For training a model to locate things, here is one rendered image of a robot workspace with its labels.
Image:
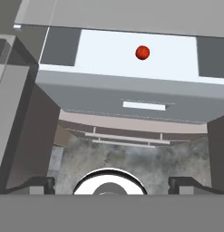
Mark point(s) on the grey fridge door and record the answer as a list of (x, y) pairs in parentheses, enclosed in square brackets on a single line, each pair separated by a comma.
[(12, 114)]

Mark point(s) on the grey fridge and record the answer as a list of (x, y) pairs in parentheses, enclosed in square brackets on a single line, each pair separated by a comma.
[(131, 13)]

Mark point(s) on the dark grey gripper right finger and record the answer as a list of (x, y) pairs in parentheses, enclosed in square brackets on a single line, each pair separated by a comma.
[(182, 185)]

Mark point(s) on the beige cupboard front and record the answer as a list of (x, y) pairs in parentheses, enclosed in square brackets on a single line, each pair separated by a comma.
[(131, 123)]

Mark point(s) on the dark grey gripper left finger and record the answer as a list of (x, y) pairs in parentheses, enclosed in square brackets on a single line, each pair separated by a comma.
[(40, 185)]

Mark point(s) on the white round object black rim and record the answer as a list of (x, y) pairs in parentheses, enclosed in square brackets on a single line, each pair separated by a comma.
[(95, 182)]

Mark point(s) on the red round fruit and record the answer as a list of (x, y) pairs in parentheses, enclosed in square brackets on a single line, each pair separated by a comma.
[(142, 52)]

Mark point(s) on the grey fridge drawer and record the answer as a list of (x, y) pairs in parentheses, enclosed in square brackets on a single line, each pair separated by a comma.
[(116, 87)]

